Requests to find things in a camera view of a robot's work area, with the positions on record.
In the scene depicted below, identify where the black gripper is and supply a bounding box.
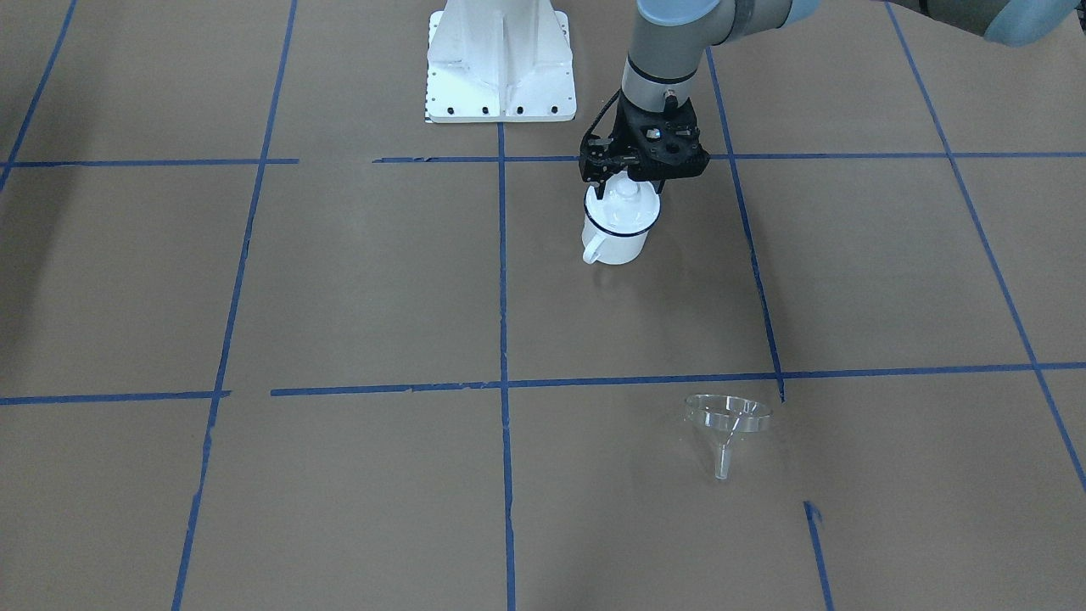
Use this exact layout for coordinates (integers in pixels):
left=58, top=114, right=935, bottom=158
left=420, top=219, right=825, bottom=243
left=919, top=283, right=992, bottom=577
left=580, top=93, right=710, bottom=200

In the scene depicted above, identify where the white enamel mug lid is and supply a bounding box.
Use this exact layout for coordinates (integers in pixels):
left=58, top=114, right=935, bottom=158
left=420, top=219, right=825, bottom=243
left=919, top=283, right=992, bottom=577
left=585, top=171, right=662, bottom=237

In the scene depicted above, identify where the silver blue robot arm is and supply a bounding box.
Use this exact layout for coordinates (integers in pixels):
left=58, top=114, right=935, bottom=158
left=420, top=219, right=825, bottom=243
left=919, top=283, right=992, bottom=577
left=578, top=1, right=1083, bottom=198

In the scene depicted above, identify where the clear glass funnel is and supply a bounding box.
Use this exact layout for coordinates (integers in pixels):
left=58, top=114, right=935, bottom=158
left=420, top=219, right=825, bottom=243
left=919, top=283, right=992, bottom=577
left=684, top=394, right=775, bottom=482

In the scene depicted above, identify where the white enamel mug blue rim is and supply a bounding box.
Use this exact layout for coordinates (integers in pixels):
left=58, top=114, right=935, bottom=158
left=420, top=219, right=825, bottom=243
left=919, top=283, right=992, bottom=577
left=581, top=200, right=656, bottom=266

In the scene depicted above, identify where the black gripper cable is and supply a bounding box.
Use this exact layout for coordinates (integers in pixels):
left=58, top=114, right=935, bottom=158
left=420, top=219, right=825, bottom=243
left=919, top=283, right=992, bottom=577
left=582, top=89, right=622, bottom=149

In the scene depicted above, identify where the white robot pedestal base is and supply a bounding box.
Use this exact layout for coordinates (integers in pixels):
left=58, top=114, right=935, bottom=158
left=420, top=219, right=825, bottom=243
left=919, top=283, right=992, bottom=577
left=424, top=1, right=578, bottom=124

